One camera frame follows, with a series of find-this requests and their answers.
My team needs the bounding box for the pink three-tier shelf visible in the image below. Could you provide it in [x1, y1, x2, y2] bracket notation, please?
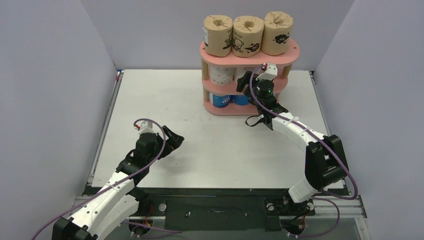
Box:
[199, 39, 300, 116]

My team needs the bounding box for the blue paper roll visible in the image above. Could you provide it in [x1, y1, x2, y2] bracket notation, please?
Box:
[208, 92, 232, 108]

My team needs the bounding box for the brown roll cartoon print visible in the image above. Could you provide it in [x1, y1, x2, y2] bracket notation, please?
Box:
[231, 15, 264, 58]

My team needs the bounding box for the brown roll with barcode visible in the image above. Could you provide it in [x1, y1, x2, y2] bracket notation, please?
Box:
[203, 15, 233, 57]

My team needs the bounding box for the brown roll black print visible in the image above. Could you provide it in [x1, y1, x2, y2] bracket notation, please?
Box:
[261, 11, 294, 56]

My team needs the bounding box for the floral paper roll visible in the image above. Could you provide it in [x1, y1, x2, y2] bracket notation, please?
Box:
[234, 67, 255, 81]

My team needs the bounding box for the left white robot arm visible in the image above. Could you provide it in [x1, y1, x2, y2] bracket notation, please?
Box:
[51, 125, 185, 240]

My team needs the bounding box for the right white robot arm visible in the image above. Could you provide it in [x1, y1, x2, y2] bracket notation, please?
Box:
[236, 71, 349, 214]

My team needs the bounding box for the floral roll on shelf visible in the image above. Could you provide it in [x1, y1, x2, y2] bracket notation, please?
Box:
[209, 65, 235, 86]

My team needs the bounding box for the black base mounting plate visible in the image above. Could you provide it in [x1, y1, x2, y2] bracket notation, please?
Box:
[129, 187, 315, 232]

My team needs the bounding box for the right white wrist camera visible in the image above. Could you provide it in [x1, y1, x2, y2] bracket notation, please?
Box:
[257, 62, 278, 81]

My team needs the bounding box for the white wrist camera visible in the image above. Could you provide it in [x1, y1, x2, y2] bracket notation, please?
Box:
[135, 120, 156, 135]
[257, 62, 278, 81]

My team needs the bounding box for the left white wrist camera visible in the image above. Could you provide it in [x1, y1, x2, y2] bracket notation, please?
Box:
[135, 120, 156, 135]

